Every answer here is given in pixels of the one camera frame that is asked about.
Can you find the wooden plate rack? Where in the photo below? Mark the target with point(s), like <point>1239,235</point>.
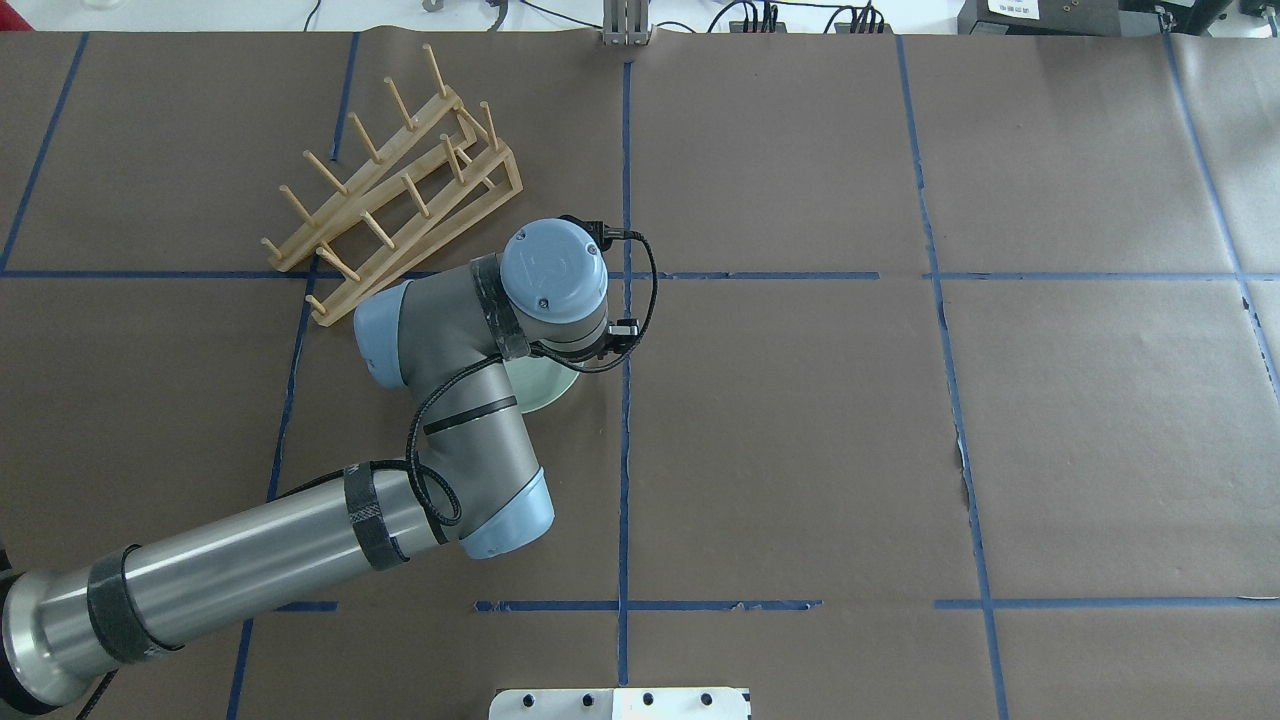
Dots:
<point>443,171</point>

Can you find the pale green plate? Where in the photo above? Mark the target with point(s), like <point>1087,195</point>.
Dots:
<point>537,382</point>

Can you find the blue tape line crosswise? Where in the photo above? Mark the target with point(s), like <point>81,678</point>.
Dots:
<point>229,275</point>

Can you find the blue tape line lengthwise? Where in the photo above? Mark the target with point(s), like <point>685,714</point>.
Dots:
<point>623,587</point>

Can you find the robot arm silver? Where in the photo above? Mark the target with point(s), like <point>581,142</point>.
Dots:
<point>468,474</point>

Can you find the aluminium profile post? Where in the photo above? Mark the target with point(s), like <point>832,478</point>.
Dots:
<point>626,23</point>

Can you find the white pedestal base plate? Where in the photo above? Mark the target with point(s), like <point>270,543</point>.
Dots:
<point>713,702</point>

